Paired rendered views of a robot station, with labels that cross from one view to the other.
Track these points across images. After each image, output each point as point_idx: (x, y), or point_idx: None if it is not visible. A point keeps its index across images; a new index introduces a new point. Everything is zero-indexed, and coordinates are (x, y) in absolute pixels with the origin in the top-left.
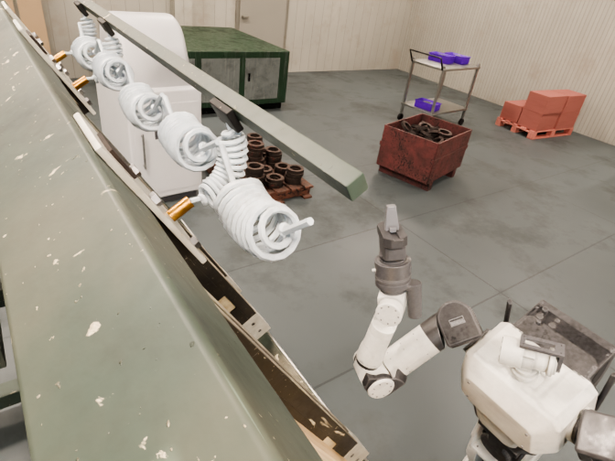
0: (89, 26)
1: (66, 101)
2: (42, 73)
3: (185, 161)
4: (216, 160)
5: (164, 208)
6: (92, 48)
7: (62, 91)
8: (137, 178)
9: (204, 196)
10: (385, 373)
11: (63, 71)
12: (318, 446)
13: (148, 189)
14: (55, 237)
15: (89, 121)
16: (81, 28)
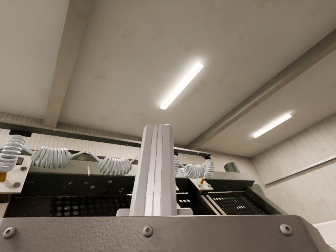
0: (206, 162)
1: (66, 163)
2: (77, 160)
3: (36, 163)
4: (35, 157)
5: (13, 180)
6: (210, 171)
7: (94, 167)
8: (18, 170)
9: (2, 166)
10: None
11: (196, 185)
12: None
13: (23, 176)
14: None
15: (222, 212)
16: (203, 164)
